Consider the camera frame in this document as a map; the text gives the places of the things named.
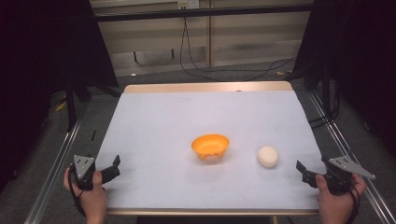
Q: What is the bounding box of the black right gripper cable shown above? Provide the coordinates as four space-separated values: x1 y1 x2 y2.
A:
345 186 361 224

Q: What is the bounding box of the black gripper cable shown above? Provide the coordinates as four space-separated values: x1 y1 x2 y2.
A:
67 164 87 218
345 186 361 224

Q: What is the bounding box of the black curtain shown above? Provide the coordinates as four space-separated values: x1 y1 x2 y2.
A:
0 0 120 190
291 0 396 158

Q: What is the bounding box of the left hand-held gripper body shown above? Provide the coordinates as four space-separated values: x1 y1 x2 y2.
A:
71 154 104 191

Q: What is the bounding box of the white round bun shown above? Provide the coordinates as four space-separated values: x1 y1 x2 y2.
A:
256 145 279 169

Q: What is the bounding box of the black stand leg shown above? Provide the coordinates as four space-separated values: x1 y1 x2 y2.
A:
320 63 332 119
64 69 79 133

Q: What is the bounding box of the metal floor rail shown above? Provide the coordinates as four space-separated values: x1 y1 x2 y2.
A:
307 91 396 224
22 106 89 224

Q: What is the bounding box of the white wall socket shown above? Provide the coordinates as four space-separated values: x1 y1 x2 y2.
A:
177 0 201 10

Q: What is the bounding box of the orange plastic bowl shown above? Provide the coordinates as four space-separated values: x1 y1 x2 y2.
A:
191 133 231 161

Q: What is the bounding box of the person's right hand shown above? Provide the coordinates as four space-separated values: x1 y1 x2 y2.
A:
315 173 369 224

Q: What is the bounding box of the black horizontal bar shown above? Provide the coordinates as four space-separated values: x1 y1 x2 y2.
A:
92 4 315 23

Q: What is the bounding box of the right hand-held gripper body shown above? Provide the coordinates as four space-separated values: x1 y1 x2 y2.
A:
322 155 377 197

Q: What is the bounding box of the person's left hand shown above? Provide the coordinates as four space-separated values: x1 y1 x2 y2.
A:
63 167 108 224

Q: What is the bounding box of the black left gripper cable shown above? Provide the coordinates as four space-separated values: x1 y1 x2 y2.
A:
67 164 87 218

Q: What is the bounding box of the black floor cable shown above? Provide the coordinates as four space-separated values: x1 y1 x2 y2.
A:
308 88 341 129

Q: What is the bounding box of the white table mat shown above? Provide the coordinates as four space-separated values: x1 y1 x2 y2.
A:
94 90 327 211

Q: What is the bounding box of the black wall cable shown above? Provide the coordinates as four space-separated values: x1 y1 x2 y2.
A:
178 17 298 83

